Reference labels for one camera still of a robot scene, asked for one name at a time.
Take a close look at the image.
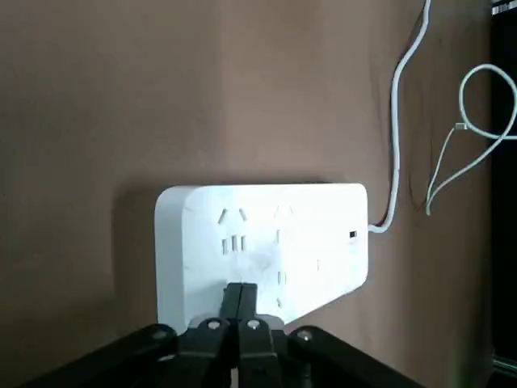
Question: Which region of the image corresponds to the white power strip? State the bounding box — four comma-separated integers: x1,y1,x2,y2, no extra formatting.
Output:
154,183,369,328

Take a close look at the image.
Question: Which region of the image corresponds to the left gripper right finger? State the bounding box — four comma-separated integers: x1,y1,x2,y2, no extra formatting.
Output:
237,284,429,388

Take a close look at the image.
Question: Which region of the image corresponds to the thick white power strip cord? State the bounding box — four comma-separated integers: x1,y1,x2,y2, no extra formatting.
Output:
367,0,433,234

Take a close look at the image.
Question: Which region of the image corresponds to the thin white charger cable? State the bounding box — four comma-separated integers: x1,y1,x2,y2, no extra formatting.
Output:
426,63,517,216

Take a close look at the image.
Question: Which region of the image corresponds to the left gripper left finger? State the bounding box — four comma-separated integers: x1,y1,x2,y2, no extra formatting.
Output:
19,282,242,388

